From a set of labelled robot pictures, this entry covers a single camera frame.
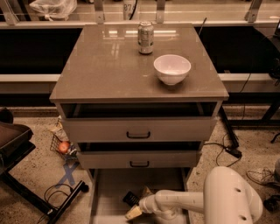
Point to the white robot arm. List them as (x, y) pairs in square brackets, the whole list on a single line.
[(227, 198)]

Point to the clear plastic bag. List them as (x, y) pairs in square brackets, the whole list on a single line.
[(54, 9)]

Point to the green soda can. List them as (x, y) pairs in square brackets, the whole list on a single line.
[(145, 37)]

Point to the top grey drawer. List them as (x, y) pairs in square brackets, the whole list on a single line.
[(138, 122)]

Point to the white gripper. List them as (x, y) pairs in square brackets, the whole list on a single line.
[(147, 204)]

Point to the grey drawer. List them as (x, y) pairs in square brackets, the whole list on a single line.
[(139, 155), (111, 186), (138, 122)]

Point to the black wire basket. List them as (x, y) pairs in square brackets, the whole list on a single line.
[(70, 154)]

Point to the middle grey drawer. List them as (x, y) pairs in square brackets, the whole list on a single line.
[(139, 155)]

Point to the black table leg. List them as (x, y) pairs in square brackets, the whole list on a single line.
[(230, 131)]

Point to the white ceramic bowl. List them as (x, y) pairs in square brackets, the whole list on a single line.
[(171, 69)]

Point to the red apple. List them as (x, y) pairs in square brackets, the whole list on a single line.
[(63, 147)]

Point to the white sneaker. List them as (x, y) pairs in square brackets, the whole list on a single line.
[(262, 176)]

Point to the grey drawer cabinet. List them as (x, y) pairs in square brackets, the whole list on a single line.
[(105, 66)]

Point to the bottom grey drawer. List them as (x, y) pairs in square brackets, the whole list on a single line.
[(111, 186)]

